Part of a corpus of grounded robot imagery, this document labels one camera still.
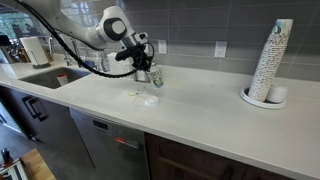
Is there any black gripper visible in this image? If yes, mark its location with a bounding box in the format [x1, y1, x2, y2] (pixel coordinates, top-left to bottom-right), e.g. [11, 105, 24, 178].
[128, 41, 159, 73]

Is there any red-rimmed white cup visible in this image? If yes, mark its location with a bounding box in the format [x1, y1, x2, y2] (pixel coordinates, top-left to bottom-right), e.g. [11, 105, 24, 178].
[55, 73, 69, 87]

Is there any steel kitchen sink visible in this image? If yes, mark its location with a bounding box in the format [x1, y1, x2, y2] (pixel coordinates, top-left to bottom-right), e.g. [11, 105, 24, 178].
[19, 66, 91, 90]

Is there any dark countertop appliance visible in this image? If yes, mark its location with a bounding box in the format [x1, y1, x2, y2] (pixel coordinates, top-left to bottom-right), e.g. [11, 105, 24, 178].
[0, 34, 31, 64]

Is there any metal napkin holder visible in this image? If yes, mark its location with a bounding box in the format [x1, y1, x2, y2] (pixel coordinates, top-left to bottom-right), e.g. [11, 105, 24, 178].
[134, 66, 151, 84]

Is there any cream plastic spoon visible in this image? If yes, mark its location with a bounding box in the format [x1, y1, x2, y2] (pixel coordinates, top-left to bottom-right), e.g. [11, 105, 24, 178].
[127, 91, 149, 101]

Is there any white paper towel stack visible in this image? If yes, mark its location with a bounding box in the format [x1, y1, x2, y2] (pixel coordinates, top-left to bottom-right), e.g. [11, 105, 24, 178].
[107, 51, 135, 76]

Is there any clear pump soap dispenser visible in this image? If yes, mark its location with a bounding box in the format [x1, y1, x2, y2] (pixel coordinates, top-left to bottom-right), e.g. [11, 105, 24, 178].
[84, 51, 101, 71]

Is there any stainless steel dishwasher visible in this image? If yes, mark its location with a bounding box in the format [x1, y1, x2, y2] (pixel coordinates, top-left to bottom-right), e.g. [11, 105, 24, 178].
[69, 108, 151, 180]

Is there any brown wooden cabinet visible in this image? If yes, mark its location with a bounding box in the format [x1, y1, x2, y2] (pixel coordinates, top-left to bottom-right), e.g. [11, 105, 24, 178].
[144, 132, 298, 180]

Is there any white round tray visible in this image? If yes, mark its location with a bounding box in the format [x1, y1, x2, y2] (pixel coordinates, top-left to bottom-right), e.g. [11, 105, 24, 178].
[239, 86, 288, 110]

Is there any paper towel roll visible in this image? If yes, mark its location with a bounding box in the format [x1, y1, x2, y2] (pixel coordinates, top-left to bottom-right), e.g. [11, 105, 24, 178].
[19, 35, 52, 70]

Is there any tall stack of paper cups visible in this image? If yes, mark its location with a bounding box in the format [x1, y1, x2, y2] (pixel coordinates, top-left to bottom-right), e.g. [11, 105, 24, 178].
[248, 18, 294, 102]

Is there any stack of white lids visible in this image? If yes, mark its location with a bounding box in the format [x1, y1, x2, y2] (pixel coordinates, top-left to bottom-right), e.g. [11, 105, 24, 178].
[266, 84, 289, 104]

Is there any light wooden table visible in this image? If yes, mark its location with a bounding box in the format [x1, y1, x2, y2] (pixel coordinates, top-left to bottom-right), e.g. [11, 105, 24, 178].
[19, 148, 58, 180]

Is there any red and black tool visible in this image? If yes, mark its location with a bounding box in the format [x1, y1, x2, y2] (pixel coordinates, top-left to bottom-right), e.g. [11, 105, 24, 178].
[0, 148, 16, 169]

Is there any white wall outlet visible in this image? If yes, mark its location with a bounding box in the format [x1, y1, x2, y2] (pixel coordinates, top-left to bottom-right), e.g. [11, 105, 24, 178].
[214, 40, 228, 59]
[157, 39, 168, 55]

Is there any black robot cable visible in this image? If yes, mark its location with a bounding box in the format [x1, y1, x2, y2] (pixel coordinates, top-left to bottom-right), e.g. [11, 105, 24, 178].
[13, 0, 156, 80]

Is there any dark cabinet with black handles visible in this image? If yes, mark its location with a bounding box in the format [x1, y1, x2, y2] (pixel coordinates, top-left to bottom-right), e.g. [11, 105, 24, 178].
[0, 85, 96, 168]

